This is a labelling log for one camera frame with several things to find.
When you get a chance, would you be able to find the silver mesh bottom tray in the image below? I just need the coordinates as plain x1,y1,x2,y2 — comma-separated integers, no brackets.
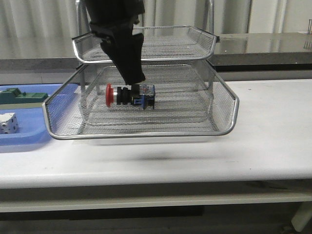
80,80,213,127

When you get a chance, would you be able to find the silver mesh tray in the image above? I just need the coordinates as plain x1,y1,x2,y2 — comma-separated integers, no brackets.
80,80,213,127
72,26,217,64
42,60,239,139

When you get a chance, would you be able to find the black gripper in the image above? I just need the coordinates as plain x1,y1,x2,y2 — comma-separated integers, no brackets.
89,15,145,84

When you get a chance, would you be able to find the silver mesh top tray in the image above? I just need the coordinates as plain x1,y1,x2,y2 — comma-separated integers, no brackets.
72,26,217,64

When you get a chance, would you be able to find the red emergency stop button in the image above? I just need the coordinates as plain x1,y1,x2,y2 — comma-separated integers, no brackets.
105,83,156,109

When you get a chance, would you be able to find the dark stone counter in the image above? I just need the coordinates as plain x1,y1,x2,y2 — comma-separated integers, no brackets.
0,33,312,72

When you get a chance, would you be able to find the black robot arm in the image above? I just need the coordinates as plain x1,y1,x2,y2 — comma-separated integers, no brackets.
85,0,145,85

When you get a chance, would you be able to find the grey metal rack frame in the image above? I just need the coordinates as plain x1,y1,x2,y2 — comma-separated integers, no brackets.
77,29,220,98

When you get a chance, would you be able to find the green terminal block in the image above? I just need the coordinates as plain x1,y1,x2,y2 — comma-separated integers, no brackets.
0,88,48,104

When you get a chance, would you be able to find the white grey cube block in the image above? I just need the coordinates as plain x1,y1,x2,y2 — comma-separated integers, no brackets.
0,113,19,134

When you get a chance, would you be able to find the blue plastic tray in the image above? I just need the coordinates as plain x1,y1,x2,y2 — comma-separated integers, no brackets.
0,84,61,146

